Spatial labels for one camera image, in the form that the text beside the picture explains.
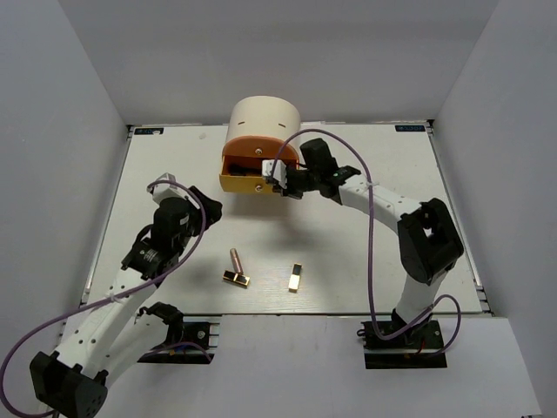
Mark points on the rose gold lipstick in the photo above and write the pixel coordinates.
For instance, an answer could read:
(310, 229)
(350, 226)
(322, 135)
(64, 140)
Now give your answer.
(236, 262)

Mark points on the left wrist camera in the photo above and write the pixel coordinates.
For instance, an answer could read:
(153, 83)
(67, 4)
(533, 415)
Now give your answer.
(160, 192)

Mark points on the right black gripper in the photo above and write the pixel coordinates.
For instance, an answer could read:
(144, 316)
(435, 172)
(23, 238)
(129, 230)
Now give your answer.
(289, 192)

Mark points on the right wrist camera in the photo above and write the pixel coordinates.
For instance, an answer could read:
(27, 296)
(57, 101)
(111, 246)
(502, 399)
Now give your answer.
(274, 173)

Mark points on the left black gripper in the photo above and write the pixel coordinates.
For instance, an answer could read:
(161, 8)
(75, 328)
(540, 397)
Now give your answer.
(213, 210)

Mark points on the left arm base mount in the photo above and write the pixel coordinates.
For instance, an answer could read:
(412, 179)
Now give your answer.
(195, 343)

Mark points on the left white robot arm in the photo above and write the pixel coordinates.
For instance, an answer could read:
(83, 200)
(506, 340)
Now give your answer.
(75, 378)

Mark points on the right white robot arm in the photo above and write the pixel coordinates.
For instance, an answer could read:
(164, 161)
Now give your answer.
(429, 243)

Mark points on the round beige orange organizer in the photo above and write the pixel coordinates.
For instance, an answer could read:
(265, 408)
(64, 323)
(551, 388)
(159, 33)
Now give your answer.
(258, 127)

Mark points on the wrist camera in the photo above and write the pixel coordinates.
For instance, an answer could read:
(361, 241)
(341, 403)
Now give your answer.
(160, 192)
(274, 173)

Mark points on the black gold lipstick case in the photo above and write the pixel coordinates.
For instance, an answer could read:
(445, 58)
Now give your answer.
(237, 279)

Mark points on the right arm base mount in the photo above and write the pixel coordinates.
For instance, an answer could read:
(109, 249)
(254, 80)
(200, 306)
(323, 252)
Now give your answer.
(417, 351)

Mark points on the gold black lipstick upright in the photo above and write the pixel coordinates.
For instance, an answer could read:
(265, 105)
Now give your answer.
(293, 285)

